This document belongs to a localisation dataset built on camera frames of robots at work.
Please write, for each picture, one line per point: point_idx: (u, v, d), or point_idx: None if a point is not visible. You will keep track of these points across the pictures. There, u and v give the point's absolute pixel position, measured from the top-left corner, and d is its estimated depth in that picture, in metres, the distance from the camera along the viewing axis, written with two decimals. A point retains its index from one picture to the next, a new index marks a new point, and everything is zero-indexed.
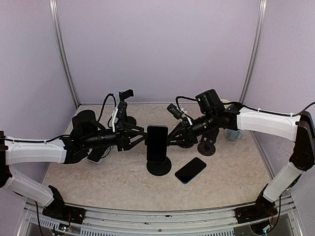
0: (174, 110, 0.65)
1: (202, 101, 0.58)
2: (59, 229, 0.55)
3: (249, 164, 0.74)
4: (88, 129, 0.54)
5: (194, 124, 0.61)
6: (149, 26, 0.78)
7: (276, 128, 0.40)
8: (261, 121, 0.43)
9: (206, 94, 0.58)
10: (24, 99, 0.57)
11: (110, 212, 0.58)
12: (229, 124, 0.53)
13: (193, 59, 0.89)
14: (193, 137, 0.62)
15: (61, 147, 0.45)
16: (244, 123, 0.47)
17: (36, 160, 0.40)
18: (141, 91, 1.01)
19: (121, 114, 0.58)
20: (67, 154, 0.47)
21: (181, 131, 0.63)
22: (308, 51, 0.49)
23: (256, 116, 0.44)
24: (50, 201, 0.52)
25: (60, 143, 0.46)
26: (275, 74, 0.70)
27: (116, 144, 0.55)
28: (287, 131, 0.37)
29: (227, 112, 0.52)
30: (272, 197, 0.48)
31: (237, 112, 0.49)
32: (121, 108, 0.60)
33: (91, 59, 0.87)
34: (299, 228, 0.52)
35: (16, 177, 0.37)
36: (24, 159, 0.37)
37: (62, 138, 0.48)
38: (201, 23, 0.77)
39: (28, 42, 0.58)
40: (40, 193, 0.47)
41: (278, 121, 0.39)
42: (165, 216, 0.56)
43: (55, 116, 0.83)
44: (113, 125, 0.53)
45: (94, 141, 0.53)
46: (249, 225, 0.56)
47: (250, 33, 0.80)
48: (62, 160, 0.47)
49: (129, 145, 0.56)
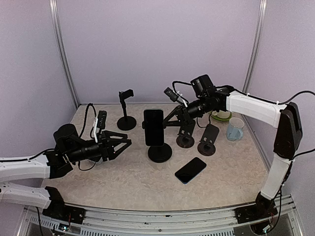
0: (171, 93, 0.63)
1: (195, 85, 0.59)
2: (59, 229, 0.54)
3: (249, 164, 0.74)
4: None
5: (190, 106, 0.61)
6: (149, 26, 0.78)
7: (261, 113, 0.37)
8: (248, 104, 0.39)
9: (200, 79, 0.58)
10: (23, 99, 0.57)
11: (110, 212, 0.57)
12: (219, 105, 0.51)
13: (193, 59, 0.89)
14: (188, 119, 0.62)
15: (45, 164, 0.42)
16: (232, 105, 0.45)
17: (22, 176, 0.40)
18: (141, 91, 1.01)
19: (103, 123, 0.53)
20: (51, 169, 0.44)
21: (176, 112, 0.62)
22: (308, 51, 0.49)
23: (244, 99, 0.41)
24: (49, 203, 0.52)
25: (44, 159, 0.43)
26: (275, 74, 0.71)
27: (101, 154, 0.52)
28: (271, 117, 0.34)
29: (218, 93, 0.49)
30: (268, 193, 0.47)
31: (227, 95, 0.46)
32: (101, 117, 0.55)
33: (91, 58, 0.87)
34: (299, 228, 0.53)
35: (7, 190, 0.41)
36: (9, 177, 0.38)
37: (46, 154, 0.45)
38: (201, 23, 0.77)
39: (28, 41, 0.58)
40: (35, 198, 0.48)
41: (263, 106, 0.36)
42: (165, 216, 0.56)
43: (55, 116, 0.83)
44: (95, 135, 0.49)
45: (78, 154, 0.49)
46: (249, 225, 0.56)
47: (250, 33, 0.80)
48: (47, 175, 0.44)
49: (114, 154, 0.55)
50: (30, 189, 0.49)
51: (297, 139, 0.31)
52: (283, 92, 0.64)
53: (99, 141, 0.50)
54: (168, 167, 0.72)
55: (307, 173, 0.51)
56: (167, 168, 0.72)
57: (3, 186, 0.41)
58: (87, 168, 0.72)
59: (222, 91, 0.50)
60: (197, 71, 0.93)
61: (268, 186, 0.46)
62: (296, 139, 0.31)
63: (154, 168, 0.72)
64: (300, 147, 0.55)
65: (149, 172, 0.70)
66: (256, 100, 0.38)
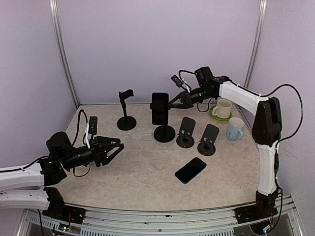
0: (177, 79, 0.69)
1: (197, 75, 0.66)
2: (59, 229, 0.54)
3: (249, 164, 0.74)
4: (62, 152, 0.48)
5: (192, 92, 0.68)
6: (149, 26, 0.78)
7: (244, 102, 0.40)
8: (236, 93, 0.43)
9: (202, 70, 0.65)
10: (23, 99, 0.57)
11: (110, 212, 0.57)
12: (214, 91, 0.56)
13: (193, 59, 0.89)
14: (189, 103, 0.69)
15: (38, 172, 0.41)
16: (223, 92, 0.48)
17: (15, 185, 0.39)
18: (141, 91, 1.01)
19: (94, 129, 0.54)
20: (46, 177, 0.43)
21: (180, 96, 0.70)
22: (308, 51, 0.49)
23: (234, 88, 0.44)
24: (48, 204, 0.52)
25: (37, 167, 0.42)
26: (275, 74, 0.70)
27: (94, 159, 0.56)
28: (251, 105, 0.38)
29: (213, 80, 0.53)
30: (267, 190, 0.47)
31: (221, 83, 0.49)
32: (92, 123, 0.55)
33: (91, 58, 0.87)
34: (299, 228, 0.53)
35: (2, 197, 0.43)
36: (2, 187, 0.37)
37: (40, 162, 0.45)
38: (201, 23, 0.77)
39: (29, 42, 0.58)
40: (32, 202, 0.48)
41: (247, 96, 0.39)
42: (165, 216, 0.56)
43: (55, 116, 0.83)
44: (88, 142, 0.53)
45: (71, 161, 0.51)
46: (249, 225, 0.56)
47: (250, 32, 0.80)
48: (42, 183, 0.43)
49: (107, 159, 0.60)
50: (27, 192, 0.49)
51: (273, 132, 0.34)
52: (283, 93, 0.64)
53: (92, 147, 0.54)
54: (168, 167, 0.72)
55: (308, 173, 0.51)
56: (167, 168, 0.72)
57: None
58: (85, 173, 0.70)
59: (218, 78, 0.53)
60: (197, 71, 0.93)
61: (266, 182, 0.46)
62: (272, 129, 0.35)
63: (154, 168, 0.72)
64: (300, 147, 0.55)
65: (149, 172, 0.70)
66: (243, 90, 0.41)
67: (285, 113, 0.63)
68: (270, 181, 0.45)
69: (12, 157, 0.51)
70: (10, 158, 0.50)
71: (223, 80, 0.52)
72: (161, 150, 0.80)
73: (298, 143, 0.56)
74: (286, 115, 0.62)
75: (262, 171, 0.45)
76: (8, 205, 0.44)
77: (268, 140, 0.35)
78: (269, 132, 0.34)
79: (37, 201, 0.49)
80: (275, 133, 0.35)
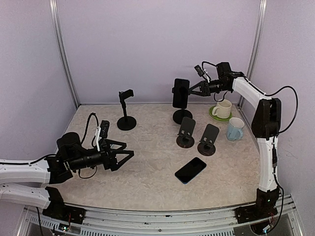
0: (200, 69, 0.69)
1: (217, 68, 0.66)
2: (59, 229, 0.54)
3: (249, 164, 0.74)
4: (72, 152, 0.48)
5: (211, 82, 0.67)
6: (149, 27, 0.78)
7: (250, 97, 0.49)
8: (246, 89, 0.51)
9: (221, 64, 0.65)
10: (23, 99, 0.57)
11: (110, 212, 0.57)
12: (228, 85, 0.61)
13: (193, 59, 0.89)
14: (207, 93, 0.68)
15: (45, 169, 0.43)
16: (236, 87, 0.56)
17: (20, 180, 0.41)
18: (141, 91, 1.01)
19: (105, 132, 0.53)
20: (51, 175, 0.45)
21: (200, 84, 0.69)
22: (308, 51, 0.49)
23: (245, 85, 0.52)
24: (48, 203, 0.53)
25: (44, 164, 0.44)
26: (274, 74, 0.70)
27: (102, 162, 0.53)
28: (254, 101, 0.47)
29: (230, 73, 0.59)
30: (265, 186, 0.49)
31: (235, 77, 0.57)
32: (105, 126, 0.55)
33: (91, 58, 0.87)
34: (299, 229, 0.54)
35: (5, 190, 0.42)
36: (9, 180, 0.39)
37: (47, 159, 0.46)
38: (201, 23, 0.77)
39: (29, 42, 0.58)
40: (34, 199, 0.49)
41: (254, 93, 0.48)
42: (165, 216, 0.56)
43: (55, 116, 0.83)
44: (97, 144, 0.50)
45: (78, 162, 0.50)
46: (249, 225, 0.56)
47: (250, 32, 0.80)
48: (47, 181, 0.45)
49: (116, 164, 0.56)
50: (29, 189, 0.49)
51: (270, 127, 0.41)
52: (282, 93, 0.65)
53: (101, 150, 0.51)
54: (168, 167, 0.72)
55: (307, 172, 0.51)
56: (167, 168, 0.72)
57: (2, 186, 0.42)
58: (89, 176, 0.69)
59: (234, 73, 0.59)
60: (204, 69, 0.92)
61: (264, 176, 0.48)
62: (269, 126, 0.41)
63: (154, 168, 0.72)
64: (300, 147, 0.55)
65: (149, 172, 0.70)
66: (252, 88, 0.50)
67: (284, 114, 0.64)
68: (269, 178, 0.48)
69: (12, 157, 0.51)
70: (9, 157, 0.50)
71: (239, 75, 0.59)
72: (160, 150, 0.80)
73: (298, 143, 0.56)
74: (286, 115, 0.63)
75: (262, 168, 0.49)
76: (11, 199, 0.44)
77: (263, 133, 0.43)
78: (266, 127, 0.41)
79: (39, 199, 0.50)
80: (272, 129, 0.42)
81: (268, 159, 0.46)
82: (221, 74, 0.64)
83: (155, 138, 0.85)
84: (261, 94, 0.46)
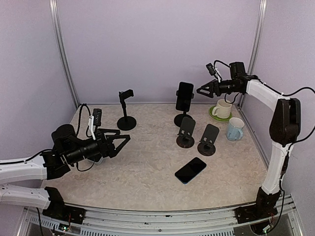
0: (212, 67, 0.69)
1: (231, 68, 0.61)
2: (59, 229, 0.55)
3: (249, 164, 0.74)
4: (68, 144, 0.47)
5: (222, 82, 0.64)
6: (149, 27, 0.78)
7: (266, 98, 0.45)
8: (260, 90, 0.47)
9: (236, 64, 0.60)
10: (23, 99, 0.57)
11: (110, 212, 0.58)
12: (241, 88, 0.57)
13: (193, 58, 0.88)
14: (218, 94, 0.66)
15: (41, 165, 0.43)
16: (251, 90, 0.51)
17: (19, 178, 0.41)
18: (141, 91, 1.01)
19: (99, 120, 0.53)
20: (48, 170, 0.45)
21: (209, 85, 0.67)
22: (308, 51, 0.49)
23: (259, 86, 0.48)
24: (48, 203, 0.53)
25: (40, 160, 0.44)
26: (274, 74, 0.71)
27: (101, 150, 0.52)
28: (270, 102, 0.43)
29: (243, 77, 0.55)
30: (267, 187, 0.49)
31: (249, 80, 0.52)
32: (97, 114, 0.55)
33: (91, 58, 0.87)
34: (299, 229, 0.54)
35: (5, 192, 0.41)
36: (8, 179, 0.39)
37: (43, 154, 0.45)
38: (200, 23, 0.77)
39: (29, 41, 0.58)
40: (34, 199, 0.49)
41: (270, 94, 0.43)
42: (165, 216, 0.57)
43: (55, 116, 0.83)
44: (93, 133, 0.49)
45: (76, 155, 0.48)
46: (249, 225, 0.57)
47: (250, 33, 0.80)
48: (44, 176, 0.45)
49: (114, 150, 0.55)
50: (29, 190, 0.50)
51: (291, 132, 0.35)
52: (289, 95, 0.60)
53: (97, 138, 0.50)
54: (168, 167, 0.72)
55: (307, 173, 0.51)
56: (167, 168, 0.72)
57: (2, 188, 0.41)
58: (89, 176, 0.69)
59: (247, 76, 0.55)
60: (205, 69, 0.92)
61: (269, 179, 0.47)
62: (291, 129, 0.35)
63: (154, 168, 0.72)
64: (300, 147, 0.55)
65: (149, 172, 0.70)
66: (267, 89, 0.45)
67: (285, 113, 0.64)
68: (274, 182, 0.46)
69: (11, 156, 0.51)
70: (10, 158, 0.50)
71: (253, 78, 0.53)
72: (160, 150, 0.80)
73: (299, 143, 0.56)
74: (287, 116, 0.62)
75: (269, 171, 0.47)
76: (9, 201, 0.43)
77: (283, 139, 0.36)
78: (286, 131, 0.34)
79: (39, 199, 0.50)
80: (293, 134, 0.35)
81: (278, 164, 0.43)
82: (234, 76, 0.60)
83: (155, 138, 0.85)
84: (278, 94, 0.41)
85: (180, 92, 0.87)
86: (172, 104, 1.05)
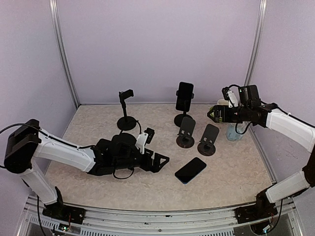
0: (226, 92, 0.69)
1: (241, 94, 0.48)
2: (59, 229, 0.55)
3: (249, 164, 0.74)
4: (123, 152, 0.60)
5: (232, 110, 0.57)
6: (149, 27, 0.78)
7: (298, 134, 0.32)
8: (285, 123, 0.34)
9: (248, 89, 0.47)
10: (23, 99, 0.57)
11: (110, 212, 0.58)
12: (258, 121, 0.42)
13: (193, 59, 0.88)
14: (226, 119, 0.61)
15: (90, 159, 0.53)
16: (270, 122, 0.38)
17: (61, 159, 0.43)
18: (141, 91, 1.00)
19: (150, 138, 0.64)
20: (92, 165, 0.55)
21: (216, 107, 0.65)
22: (309, 51, 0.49)
23: (280, 118, 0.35)
24: (53, 201, 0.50)
25: (90, 153, 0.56)
26: (274, 74, 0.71)
27: (141, 164, 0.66)
28: (307, 140, 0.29)
29: (260, 107, 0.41)
30: (272, 197, 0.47)
31: (268, 110, 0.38)
32: (150, 132, 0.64)
33: (91, 58, 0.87)
34: (299, 228, 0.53)
35: (35, 170, 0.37)
36: (55, 156, 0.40)
37: (93, 149, 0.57)
38: (200, 23, 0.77)
39: (29, 41, 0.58)
40: (49, 192, 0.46)
41: (300, 129, 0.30)
42: (165, 216, 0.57)
43: (55, 116, 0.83)
44: (143, 148, 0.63)
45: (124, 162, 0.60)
46: (249, 225, 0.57)
47: (250, 33, 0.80)
48: (86, 169, 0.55)
49: (156, 167, 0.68)
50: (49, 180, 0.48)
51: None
52: (289, 96, 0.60)
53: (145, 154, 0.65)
54: (168, 167, 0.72)
55: None
56: (167, 168, 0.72)
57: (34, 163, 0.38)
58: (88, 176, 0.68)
59: (265, 105, 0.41)
60: (204, 69, 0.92)
61: (273, 189, 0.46)
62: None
63: None
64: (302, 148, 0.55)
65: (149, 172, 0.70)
66: (293, 120, 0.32)
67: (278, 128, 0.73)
68: (277, 192, 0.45)
69: None
70: None
71: (273, 109, 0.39)
72: (161, 150, 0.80)
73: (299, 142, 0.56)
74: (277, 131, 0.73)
75: (279, 187, 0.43)
76: (29, 181, 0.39)
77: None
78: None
79: (51, 194, 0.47)
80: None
81: (291, 191, 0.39)
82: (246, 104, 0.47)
83: (155, 138, 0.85)
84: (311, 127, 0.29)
85: (180, 92, 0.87)
86: (172, 104, 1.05)
